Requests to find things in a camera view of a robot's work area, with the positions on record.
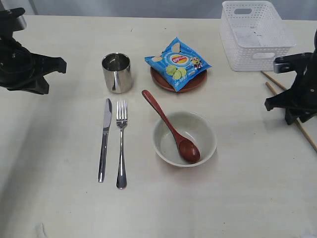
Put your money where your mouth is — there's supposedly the blue Lay's chips bag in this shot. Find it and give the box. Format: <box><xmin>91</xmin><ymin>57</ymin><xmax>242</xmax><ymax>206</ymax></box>
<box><xmin>145</xmin><ymin>38</ymin><xmax>211</xmax><ymax>92</ymax></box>

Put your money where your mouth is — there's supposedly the silver table knife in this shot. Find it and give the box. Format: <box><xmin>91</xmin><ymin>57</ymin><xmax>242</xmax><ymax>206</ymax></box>
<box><xmin>98</xmin><ymin>98</ymin><xmax>112</xmax><ymax>182</ymax></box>

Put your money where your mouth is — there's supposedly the brown round plate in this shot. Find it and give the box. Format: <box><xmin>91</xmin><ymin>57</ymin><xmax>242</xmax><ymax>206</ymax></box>
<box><xmin>150</xmin><ymin>67</ymin><xmax>207</xmax><ymax>93</ymax></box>

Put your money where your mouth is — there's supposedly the brown wooden spoon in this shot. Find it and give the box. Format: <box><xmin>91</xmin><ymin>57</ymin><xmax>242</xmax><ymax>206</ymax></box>
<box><xmin>142</xmin><ymin>90</ymin><xmax>200</xmax><ymax>164</ymax></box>

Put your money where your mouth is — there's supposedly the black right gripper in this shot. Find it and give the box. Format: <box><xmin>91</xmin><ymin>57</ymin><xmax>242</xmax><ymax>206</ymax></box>
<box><xmin>0</xmin><ymin>38</ymin><xmax>67</xmax><ymax>95</ymax></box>

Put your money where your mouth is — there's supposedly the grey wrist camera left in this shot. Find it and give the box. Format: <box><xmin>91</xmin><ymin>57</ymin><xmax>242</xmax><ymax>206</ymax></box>
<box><xmin>273</xmin><ymin>53</ymin><xmax>313</xmax><ymax>74</ymax></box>

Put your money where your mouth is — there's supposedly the silver metal fork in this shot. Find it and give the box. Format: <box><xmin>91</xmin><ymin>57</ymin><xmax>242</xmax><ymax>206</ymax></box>
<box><xmin>116</xmin><ymin>100</ymin><xmax>128</xmax><ymax>189</ymax></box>

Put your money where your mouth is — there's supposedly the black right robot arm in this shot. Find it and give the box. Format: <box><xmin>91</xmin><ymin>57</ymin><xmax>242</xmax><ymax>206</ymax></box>
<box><xmin>0</xmin><ymin>7</ymin><xmax>67</xmax><ymax>95</ymax></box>

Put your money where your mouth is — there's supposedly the wooden chopstick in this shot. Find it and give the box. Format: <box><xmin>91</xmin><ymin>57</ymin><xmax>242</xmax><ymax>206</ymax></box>
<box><xmin>265</xmin><ymin>82</ymin><xmax>317</xmax><ymax>152</ymax></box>
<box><xmin>261</xmin><ymin>71</ymin><xmax>287</xmax><ymax>91</ymax></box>

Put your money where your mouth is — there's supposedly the white perforated plastic basket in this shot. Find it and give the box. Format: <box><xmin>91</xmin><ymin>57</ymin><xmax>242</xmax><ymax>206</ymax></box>
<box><xmin>219</xmin><ymin>0</ymin><xmax>296</xmax><ymax>72</ymax></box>

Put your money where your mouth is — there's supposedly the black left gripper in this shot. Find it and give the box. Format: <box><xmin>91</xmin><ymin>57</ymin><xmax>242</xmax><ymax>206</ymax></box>
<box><xmin>264</xmin><ymin>52</ymin><xmax>317</xmax><ymax>125</ymax></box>

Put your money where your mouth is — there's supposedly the speckled white ceramic bowl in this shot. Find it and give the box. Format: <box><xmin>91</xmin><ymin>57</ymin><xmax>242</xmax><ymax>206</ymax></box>
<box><xmin>152</xmin><ymin>111</ymin><xmax>217</xmax><ymax>168</ymax></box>

